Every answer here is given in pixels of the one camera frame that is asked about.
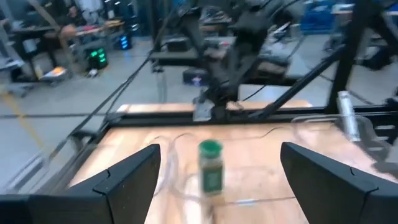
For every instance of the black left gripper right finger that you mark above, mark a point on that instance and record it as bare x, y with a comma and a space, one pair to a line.
326, 186

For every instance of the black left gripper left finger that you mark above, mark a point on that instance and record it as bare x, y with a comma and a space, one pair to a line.
124, 186

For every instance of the green-lid spice jar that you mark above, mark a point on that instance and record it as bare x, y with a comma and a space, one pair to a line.
211, 174

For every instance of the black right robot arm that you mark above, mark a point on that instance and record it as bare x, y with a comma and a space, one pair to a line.
217, 46

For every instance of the narrow clear plastic bin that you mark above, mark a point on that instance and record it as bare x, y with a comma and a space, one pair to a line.
174, 174

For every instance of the wide clear plastic bin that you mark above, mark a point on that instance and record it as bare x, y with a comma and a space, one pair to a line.
370, 130

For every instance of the silver cylindrical tool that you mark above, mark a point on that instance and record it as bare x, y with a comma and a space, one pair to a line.
348, 118

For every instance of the blue floor box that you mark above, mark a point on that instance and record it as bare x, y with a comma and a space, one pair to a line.
194, 77

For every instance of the green-lit computer tower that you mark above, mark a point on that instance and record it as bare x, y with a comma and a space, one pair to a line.
98, 57

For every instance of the blue-lit computer tower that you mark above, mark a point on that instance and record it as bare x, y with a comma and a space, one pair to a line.
125, 42

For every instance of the person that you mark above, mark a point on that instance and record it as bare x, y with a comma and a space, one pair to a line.
70, 31

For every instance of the blue storage bins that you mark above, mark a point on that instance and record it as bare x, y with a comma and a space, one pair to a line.
317, 15

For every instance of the black office desk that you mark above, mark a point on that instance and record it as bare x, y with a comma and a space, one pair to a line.
28, 34

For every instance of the black aluminium table frame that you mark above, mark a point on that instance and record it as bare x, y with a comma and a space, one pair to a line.
155, 119

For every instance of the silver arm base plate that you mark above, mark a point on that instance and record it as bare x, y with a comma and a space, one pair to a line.
202, 110

